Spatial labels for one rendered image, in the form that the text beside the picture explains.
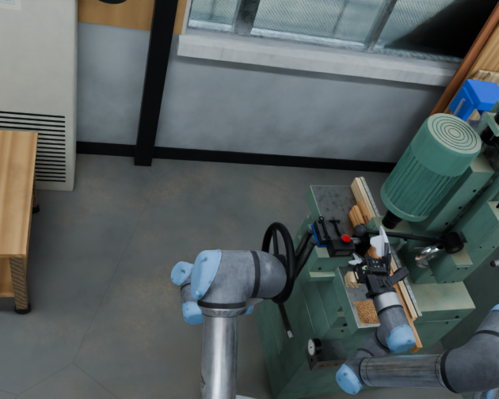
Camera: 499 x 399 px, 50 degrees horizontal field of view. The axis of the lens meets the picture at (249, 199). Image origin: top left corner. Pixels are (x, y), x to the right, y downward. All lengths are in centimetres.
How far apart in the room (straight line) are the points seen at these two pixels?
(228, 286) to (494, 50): 220
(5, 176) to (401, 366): 171
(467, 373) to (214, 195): 212
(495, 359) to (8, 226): 173
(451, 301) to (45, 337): 170
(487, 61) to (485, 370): 210
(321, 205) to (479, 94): 91
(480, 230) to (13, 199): 172
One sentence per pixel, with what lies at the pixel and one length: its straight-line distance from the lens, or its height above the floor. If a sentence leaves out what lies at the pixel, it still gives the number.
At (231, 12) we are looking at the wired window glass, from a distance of 277.
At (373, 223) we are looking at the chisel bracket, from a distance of 190.
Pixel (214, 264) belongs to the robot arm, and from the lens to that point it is 126.
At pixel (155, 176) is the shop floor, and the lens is 316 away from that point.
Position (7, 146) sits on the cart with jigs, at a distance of 254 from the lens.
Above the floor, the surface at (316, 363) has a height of 60.
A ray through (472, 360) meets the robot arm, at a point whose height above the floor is 139.
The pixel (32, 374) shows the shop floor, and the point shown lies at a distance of 253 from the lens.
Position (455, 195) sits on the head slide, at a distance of 178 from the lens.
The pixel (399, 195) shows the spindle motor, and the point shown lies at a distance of 172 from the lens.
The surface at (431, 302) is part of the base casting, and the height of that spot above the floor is 80.
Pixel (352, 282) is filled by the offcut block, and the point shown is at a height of 93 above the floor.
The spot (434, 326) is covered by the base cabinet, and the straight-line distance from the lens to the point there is 226.
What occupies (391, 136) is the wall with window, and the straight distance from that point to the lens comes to 352.
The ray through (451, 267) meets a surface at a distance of 190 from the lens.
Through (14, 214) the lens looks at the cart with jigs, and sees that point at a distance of 229.
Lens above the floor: 234
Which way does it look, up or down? 47 degrees down
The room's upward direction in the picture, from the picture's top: 21 degrees clockwise
